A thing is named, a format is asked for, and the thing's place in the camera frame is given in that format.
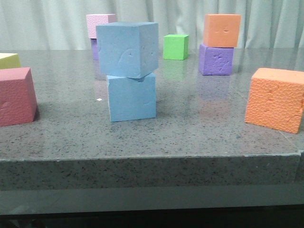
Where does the light blue foam cube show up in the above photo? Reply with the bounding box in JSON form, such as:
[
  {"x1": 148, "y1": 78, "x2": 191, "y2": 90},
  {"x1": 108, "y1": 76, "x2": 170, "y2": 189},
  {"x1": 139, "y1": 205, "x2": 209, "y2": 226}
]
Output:
[
  {"x1": 107, "y1": 73, "x2": 156, "y2": 122},
  {"x1": 96, "y1": 22, "x2": 159, "y2": 78}
]

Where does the green foam cube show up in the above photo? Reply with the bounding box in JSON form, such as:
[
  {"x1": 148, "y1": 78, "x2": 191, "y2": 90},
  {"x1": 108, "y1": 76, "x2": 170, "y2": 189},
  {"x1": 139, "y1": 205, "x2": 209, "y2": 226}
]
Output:
[{"x1": 163, "y1": 34, "x2": 189, "y2": 60}]

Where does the purple foam cube under orange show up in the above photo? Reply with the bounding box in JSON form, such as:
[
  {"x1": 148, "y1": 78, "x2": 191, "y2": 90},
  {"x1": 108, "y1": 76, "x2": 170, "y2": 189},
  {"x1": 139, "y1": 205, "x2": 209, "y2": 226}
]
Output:
[{"x1": 199, "y1": 43, "x2": 234, "y2": 76}]

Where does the purple foam cube under pink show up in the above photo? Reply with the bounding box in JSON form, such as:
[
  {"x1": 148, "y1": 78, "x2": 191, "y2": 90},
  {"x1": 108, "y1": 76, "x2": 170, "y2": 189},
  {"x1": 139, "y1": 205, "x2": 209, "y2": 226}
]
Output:
[{"x1": 91, "y1": 38, "x2": 99, "y2": 60}]

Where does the orange foam cube on purple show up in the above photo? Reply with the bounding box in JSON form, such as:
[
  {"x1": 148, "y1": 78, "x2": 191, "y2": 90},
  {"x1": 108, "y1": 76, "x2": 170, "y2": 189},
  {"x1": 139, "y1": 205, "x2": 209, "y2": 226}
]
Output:
[{"x1": 203, "y1": 14, "x2": 241, "y2": 48}]

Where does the large orange foam cube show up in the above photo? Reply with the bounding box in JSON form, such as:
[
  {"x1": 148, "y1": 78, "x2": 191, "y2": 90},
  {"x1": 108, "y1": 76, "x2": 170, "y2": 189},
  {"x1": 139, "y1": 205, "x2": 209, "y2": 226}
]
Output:
[{"x1": 245, "y1": 68, "x2": 304, "y2": 133}]

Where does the dark red foam cube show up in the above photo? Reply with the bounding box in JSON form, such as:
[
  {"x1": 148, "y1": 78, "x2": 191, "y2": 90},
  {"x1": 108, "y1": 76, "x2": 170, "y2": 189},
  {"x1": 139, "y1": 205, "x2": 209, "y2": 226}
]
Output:
[{"x1": 0, "y1": 67, "x2": 38, "y2": 126}]

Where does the yellow foam cube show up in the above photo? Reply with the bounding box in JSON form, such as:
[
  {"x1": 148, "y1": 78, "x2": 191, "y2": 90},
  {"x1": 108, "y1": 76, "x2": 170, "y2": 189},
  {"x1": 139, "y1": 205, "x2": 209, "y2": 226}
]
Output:
[{"x1": 0, "y1": 53, "x2": 21, "y2": 69}]

